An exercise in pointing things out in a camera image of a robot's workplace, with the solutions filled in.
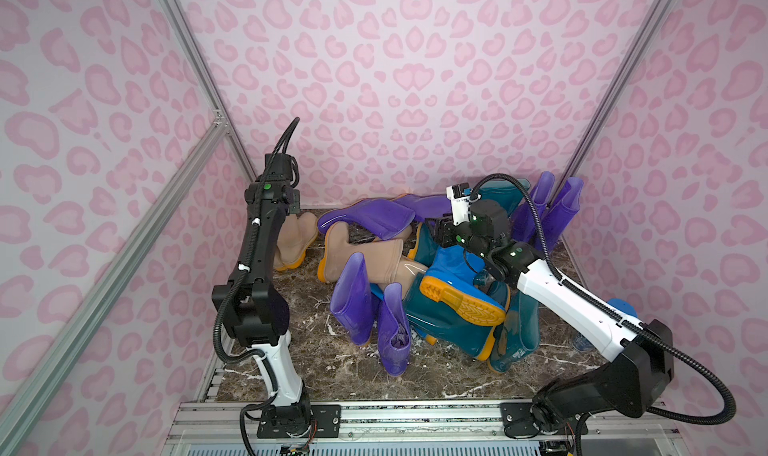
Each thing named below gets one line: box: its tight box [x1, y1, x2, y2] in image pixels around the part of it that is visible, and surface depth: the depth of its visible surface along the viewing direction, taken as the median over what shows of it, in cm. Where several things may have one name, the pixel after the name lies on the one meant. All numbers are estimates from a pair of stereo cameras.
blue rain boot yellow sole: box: [420, 244, 506, 326], surface depth 82 cm
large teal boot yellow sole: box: [404, 272, 510, 362], surface depth 82 cm
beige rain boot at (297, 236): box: [274, 212, 319, 272], surface depth 100 cm
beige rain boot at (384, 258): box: [317, 222, 428, 300], surface depth 97 cm
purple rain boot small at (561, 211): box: [541, 177, 584, 252], surface depth 92 cm
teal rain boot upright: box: [479, 179, 531, 217], surface depth 92 cm
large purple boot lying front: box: [318, 198, 415, 240], surface depth 108 cm
